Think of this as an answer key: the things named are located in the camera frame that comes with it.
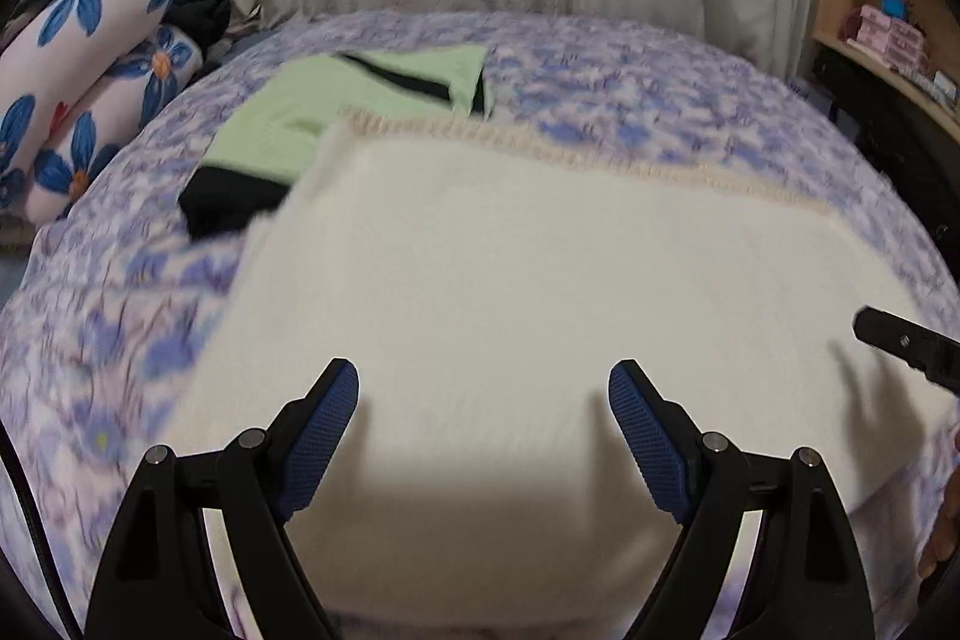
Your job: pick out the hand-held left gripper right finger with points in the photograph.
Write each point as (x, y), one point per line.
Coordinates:
(645, 430)

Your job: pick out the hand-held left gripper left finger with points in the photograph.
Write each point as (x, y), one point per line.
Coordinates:
(322, 430)

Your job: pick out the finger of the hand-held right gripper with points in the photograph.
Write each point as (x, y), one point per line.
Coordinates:
(915, 347)

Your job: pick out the white knit cardigan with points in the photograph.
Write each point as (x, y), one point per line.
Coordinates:
(525, 265)

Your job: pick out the black clothes pile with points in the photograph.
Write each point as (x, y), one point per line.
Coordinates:
(199, 10)

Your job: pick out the person's right hand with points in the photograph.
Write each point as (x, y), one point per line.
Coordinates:
(945, 527)

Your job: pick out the stack of pink boxes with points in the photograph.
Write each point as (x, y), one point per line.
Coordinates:
(892, 36)

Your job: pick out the green and black garment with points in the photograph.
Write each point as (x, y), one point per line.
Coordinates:
(300, 100)

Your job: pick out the small blue case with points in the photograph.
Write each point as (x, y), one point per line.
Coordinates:
(894, 5)

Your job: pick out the blue floral bolster pillow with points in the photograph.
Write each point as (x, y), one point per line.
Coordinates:
(112, 123)
(82, 10)

